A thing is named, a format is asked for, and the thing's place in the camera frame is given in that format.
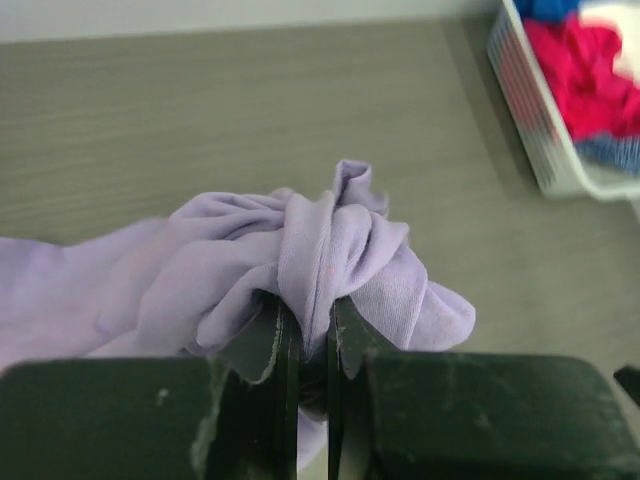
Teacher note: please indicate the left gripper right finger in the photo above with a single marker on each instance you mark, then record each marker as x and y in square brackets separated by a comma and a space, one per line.
[395, 414]

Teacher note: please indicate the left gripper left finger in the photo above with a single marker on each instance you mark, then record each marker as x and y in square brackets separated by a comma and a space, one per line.
[231, 415]

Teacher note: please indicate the lavender t-shirt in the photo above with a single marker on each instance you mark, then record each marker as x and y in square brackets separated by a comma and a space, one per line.
[186, 285]

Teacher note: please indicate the blue checked shirt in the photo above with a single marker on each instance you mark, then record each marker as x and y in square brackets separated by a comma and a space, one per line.
[618, 152]

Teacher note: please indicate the grey laundry basket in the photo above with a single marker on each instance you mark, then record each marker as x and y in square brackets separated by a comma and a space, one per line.
[559, 170]

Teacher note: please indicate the pink t-shirt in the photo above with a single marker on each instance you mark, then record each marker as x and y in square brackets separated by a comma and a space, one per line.
[577, 60]

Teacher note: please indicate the blue t-shirt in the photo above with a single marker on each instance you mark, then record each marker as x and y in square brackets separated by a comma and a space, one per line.
[546, 10]

